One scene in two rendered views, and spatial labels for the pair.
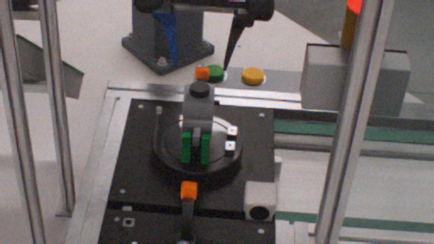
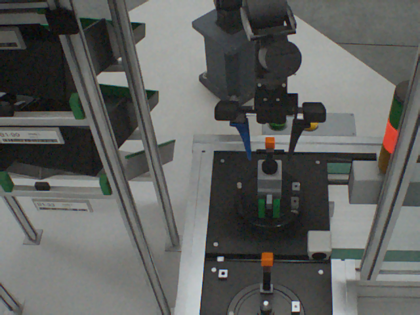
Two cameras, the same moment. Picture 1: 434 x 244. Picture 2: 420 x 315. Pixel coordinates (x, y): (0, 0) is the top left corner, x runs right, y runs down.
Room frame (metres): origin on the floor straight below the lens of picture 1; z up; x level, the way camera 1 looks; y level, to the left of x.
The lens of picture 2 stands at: (0.16, 0.01, 1.99)
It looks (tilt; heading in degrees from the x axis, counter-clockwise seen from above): 53 degrees down; 3
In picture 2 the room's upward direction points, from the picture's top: 7 degrees counter-clockwise
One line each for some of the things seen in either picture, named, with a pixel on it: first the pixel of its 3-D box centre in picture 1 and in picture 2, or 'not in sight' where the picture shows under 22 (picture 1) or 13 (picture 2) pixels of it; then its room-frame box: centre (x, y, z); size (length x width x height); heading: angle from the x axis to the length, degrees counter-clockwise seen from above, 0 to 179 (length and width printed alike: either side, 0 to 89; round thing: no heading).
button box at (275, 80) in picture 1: (251, 91); (308, 131); (1.03, -0.17, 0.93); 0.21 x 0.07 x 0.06; 83
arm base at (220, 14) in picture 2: not in sight; (231, 13); (1.27, -0.02, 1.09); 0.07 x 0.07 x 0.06; 36
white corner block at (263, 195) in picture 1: (259, 202); (319, 245); (0.71, -0.15, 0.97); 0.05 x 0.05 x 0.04; 83
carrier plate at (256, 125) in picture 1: (196, 155); (269, 204); (0.82, -0.06, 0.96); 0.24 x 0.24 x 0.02; 83
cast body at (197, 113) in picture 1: (198, 109); (269, 180); (0.81, -0.06, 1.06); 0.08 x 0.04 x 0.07; 174
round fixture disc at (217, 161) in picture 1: (197, 146); (269, 199); (0.82, -0.06, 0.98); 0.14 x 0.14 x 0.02
